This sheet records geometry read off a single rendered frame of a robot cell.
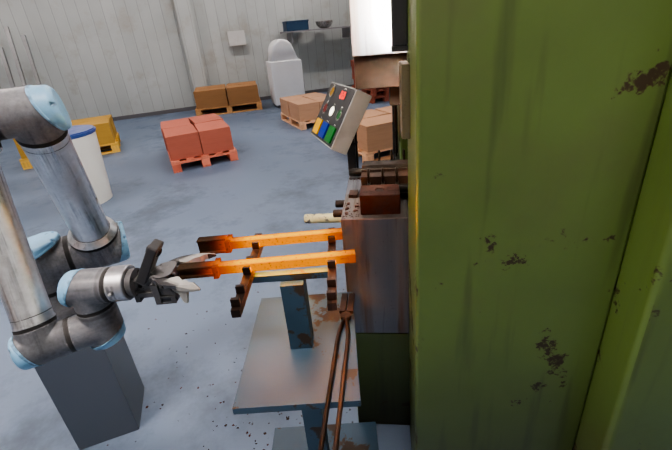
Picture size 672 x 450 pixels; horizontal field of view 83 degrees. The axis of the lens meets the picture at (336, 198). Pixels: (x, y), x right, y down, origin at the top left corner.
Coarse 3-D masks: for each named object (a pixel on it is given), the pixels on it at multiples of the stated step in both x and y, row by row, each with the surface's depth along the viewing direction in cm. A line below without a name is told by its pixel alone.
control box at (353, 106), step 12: (336, 84) 184; (336, 96) 179; (348, 96) 167; (360, 96) 163; (336, 108) 175; (348, 108) 163; (360, 108) 165; (324, 120) 184; (336, 120) 170; (348, 120) 165; (360, 120) 167; (312, 132) 194; (336, 132) 167; (348, 132) 167; (336, 144) 167; (348, 144) 169
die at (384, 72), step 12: (360, 60) 109; (372, 60) 109; (384, 60) 109; (396, 60) 108; (360, 72) 111; (372, 72) 110; (384, 72) 110; (396, 72) 110; (360, 84) 112; (372, 84) 112; (384, 84) 111; (396, 84) 111
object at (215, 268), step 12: (324, 252) 96; (336, 252) 96; (348, 252) 96; (180, 264) 96; (192, 264) 96; (204, 264) 95; (216, 264) 94; (228, 264) 95; (240, 264) 95; (252, 264) 94; (264, 264) 94; (276, 264) 95; (288, 264) 95; (300, 264) 95; (312, 264) 95; (324, 264) 95; (180, 276) 96; (192, 276) 95; (204, 276) 95; (216, 276) 94
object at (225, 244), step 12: (336, 228) 108; (204, 240) 105; (216, 240) 105; (228, 240) 105; (240, 240) 106; (252, 240) 105; (264, 240) 105; (276, 240) 106; (288, 240) 106; (300, 240) 106; (312, 240) 106; (324, 240) 106; (204, 252) 107; (216, 252) 107; (228, 252) 106
